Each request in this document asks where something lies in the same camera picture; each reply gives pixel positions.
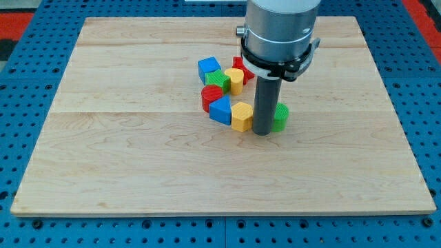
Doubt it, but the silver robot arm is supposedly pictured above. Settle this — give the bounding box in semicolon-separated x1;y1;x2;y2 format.
236;0;320;62

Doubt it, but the red circle block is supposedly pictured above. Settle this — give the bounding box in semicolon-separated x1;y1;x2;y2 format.
201;85;224;112

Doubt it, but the green circle block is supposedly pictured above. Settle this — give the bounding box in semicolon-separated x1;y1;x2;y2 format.
271;103;289;132

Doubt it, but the blue triangle block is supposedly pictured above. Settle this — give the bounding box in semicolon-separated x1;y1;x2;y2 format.
209;95;232;125

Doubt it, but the yellow hexagon block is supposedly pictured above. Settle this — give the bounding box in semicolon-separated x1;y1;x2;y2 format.
231;102;253;132

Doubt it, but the green star block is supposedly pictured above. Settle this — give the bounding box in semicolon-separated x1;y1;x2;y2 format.
205;70;231;94

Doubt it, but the yellow heart block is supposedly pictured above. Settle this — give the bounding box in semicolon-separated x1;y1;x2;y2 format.
224;68;245;95

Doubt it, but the grey cylindrical pointer rod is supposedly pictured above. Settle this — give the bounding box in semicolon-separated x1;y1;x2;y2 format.
252;76;282;136

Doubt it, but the blue cube block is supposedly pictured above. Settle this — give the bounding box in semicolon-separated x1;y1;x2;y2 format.
197;56;221;84

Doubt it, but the red star block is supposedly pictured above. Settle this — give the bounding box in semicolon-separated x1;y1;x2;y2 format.
232;56;255;85

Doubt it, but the wooden board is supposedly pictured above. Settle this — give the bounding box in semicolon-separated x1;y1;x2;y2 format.
11;17;436;217

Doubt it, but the black and white clamp ring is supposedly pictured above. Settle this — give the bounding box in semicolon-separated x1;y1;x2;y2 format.
240;37;321;83

